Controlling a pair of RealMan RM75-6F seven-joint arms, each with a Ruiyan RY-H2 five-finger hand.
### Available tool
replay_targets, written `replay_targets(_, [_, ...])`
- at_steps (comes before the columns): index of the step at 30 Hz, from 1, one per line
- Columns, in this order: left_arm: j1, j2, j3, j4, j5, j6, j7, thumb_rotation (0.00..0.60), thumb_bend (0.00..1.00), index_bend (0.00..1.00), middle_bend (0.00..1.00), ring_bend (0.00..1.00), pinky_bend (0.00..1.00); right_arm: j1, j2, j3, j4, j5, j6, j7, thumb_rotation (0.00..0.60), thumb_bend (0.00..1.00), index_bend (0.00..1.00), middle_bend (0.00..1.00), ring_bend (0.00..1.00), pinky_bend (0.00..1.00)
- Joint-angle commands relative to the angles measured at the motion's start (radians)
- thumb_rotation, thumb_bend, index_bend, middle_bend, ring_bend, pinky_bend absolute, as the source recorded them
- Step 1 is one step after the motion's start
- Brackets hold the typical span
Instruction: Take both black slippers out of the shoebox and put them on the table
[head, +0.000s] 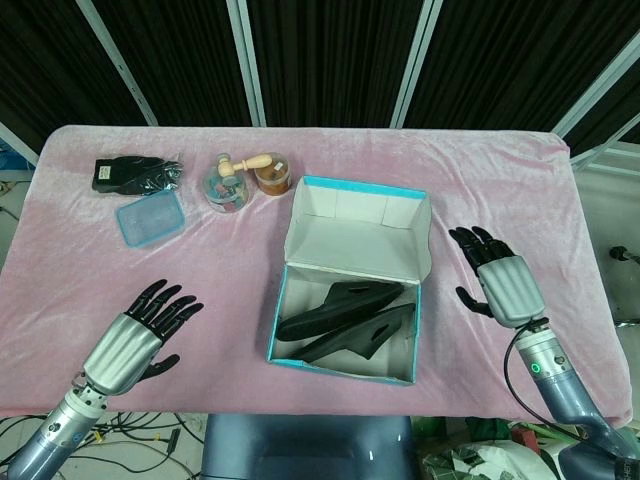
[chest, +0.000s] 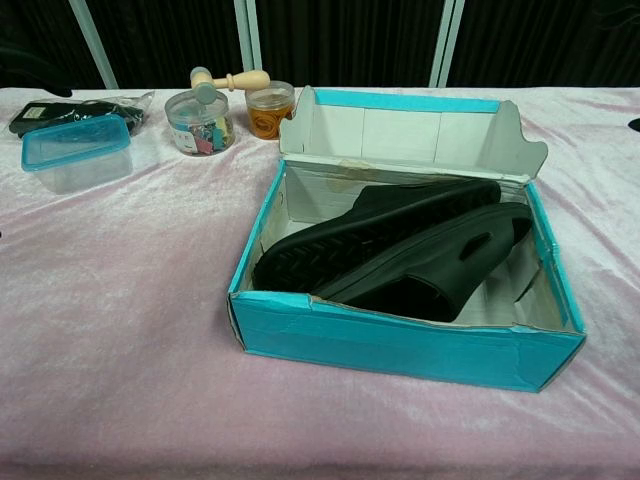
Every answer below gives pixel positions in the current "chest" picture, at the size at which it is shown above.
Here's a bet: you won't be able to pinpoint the bagged black gloves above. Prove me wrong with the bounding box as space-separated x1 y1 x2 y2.
8 91 156 140

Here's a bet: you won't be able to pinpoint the black pleated curtain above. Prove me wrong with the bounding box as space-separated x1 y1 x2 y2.
0 0 640 92

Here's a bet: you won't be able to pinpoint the teal cardboard shoe box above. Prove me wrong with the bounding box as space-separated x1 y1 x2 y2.
227 84 587 395

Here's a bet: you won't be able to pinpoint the clear jar of colourful clips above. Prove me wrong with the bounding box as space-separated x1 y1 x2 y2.
164 88 230 158

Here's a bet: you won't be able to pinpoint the white metal frame post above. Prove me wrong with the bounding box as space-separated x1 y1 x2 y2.
428 0 457 89
67 0 120 90
233 0 254 76
244 0 265 84
439 0 472 89

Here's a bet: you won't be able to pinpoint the clear jar of rubber bands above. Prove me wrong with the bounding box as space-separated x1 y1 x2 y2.
244 79 296 141

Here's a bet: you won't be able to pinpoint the clear container with blue lid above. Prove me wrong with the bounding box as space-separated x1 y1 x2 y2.
20 113 134 195

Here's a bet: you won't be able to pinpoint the pink velvet tablecloth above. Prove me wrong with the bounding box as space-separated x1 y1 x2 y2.
0 85 640 480

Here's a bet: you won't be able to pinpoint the wooden toy hammer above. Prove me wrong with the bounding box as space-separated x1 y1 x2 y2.
188 66 272 105

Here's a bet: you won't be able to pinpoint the black rubber slipper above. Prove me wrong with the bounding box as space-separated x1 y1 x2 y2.
312 201 534 324
252 179 503 296

